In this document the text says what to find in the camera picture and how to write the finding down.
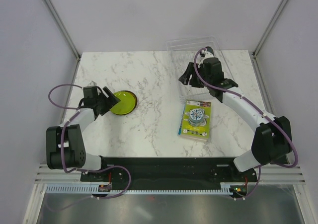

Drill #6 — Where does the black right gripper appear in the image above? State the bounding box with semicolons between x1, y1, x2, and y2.
179;62;212;88

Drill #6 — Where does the yellow brown patterned plate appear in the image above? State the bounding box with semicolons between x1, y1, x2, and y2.
111;90;138;116

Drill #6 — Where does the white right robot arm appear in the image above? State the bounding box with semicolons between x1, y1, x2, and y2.
178;57;293;181

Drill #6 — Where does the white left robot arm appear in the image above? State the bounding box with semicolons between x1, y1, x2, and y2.
46;85;120;181

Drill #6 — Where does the dark green plate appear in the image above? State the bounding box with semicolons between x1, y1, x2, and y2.
206;46;214;54

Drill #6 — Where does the green cover book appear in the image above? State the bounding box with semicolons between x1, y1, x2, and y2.
178;100;212;142

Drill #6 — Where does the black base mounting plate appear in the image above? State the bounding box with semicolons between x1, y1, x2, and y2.
80;157;257;190

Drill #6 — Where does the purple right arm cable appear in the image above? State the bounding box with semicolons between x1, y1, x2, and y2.
193;47;299;201

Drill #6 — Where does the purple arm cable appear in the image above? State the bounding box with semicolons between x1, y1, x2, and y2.
193;47;299;201
46;84;132;212

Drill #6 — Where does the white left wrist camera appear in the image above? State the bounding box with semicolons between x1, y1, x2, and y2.
86;81;97;87

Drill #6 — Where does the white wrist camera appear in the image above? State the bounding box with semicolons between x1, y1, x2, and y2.
86;81;97;87
198;48;214;67

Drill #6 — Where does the white wire dish rack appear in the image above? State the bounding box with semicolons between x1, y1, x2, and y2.
166;36;238;102

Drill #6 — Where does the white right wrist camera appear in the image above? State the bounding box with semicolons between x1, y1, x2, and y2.
198;48;214;67

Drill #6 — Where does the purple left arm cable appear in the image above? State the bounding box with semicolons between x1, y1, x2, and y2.
46;84;132;212

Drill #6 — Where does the white slotted cable duct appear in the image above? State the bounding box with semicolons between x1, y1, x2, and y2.
45;183;247;195

